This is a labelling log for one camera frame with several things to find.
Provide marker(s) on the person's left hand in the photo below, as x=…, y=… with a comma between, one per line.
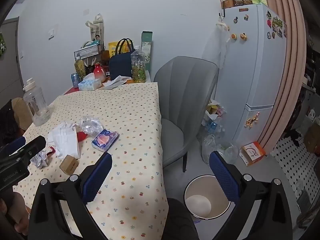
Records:
x=18, y=205

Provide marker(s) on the silver pill blister pack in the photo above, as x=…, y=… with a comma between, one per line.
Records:
x=39, y=159

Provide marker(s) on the black jacket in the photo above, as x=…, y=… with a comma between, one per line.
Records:
x=8, y=122

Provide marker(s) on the glass jar of pickles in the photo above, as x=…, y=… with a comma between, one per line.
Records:
x=80, y=69

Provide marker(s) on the clear plastic bag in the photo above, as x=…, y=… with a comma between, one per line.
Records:
x=208, y=147

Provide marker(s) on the grey upholstered chair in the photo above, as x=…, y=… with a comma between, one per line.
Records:
x=185, y=92

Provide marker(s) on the teal packet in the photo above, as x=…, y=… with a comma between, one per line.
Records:
x=92, y=44

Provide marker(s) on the red table mat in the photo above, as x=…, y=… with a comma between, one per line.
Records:
x=71, y=90

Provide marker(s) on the green hanging hat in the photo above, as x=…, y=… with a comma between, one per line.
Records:
x=2, y=43

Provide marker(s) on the brown wicker basket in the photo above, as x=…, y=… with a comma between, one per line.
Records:
x=227, y=3

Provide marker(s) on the white paper tote bag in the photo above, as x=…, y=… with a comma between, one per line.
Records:
x=97, y=30

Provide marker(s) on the tall green box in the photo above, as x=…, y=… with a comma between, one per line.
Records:
x=147, y=47

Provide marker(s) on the pile of filled bags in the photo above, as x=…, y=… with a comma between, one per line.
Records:
x=213, y=117

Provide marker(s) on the white hanging mesh bag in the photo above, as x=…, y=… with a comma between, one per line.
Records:
x=217, y=45

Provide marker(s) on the brown round object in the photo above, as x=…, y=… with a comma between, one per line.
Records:
x=106, y=54

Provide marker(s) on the white trash bin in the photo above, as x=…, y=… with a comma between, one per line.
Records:
x=200, y=203

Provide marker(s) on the flat grey packet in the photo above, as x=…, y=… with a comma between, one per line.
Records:
x=110, y=85

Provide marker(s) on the crushed clear plastic bottle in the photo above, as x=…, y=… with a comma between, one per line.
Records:
x=90, y=126

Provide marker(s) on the navy lunch bag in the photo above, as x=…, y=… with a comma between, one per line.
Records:
x=120, y=65

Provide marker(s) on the white light switch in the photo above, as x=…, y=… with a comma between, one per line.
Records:
x=51, y=34

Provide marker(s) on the black chopstick holder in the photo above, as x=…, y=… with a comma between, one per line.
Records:
x=89, y=69

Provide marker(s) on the blue soda can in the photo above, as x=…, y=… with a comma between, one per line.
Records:
x=74, y=80

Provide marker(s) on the large bottle of yellow liquid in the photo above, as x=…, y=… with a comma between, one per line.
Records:
x=138, y=67

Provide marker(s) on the orange white cardboard box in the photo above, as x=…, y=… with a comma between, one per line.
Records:
x=252, y=153

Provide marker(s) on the tan chair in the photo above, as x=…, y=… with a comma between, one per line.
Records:
x=22, y=112

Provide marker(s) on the person's black trouser leg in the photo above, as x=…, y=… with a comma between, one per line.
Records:
x=181, y=220

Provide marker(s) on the white refrigerator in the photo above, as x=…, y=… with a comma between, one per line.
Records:
x=255, y=67

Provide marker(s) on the bear fridge magnet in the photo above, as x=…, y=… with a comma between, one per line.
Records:
x=243, y=37

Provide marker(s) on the red envelope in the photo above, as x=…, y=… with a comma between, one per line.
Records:
x=81, y=136

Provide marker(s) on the burger fridge magnet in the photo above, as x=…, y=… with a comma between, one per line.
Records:
x=233, y=36

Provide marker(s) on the pink curtain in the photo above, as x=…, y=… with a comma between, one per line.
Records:
x=287, y=67

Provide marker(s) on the pink blue tissue packet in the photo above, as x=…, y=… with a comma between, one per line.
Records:
x=105, y=140

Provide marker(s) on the white wall outlet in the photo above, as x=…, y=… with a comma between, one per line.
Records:
x=86, y=11

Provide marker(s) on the bicycle fridge magnet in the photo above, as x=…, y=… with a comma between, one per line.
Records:
x=235, y=19

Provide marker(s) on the red paper scrap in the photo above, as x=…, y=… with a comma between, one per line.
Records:
x=52, y=149

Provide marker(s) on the small brown cardboard box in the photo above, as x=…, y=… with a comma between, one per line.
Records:
x=68, y=165

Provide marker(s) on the yellow snack packet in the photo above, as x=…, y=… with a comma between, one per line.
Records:
x=112, y=47

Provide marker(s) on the small figure fridge magnet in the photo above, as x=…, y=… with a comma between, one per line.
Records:
x=246, y=17

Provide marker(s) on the clear plastic water jug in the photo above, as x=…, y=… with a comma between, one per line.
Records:
x=37, y=107

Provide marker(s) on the red white ceramic bottle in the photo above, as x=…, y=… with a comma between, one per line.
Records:
x=99, y=73

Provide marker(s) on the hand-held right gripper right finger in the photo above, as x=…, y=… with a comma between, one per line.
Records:
x=225, y=177

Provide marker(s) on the cluttered dark shelf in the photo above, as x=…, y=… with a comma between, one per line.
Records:
x=311, y=80

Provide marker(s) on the grey door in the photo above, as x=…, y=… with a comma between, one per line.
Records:
x=10, y=62

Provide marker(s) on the large white tissue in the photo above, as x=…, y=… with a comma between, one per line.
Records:
x=66, y=142

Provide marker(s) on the gold flower fridge magnet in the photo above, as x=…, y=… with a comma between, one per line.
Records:
x=252, y=121

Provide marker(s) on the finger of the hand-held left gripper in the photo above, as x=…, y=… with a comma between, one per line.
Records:
x=13, y=144
x=35, y=143

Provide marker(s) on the cluster of fridge magnets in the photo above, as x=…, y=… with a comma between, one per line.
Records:
x=276, y=27

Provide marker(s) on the white crumpled paper towel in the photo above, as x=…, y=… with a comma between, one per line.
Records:
x=121, y=79

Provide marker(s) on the blue white tissue box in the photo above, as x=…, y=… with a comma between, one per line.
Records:
x=88, y=85

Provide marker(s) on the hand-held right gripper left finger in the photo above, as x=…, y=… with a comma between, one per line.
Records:
x=100, y=177

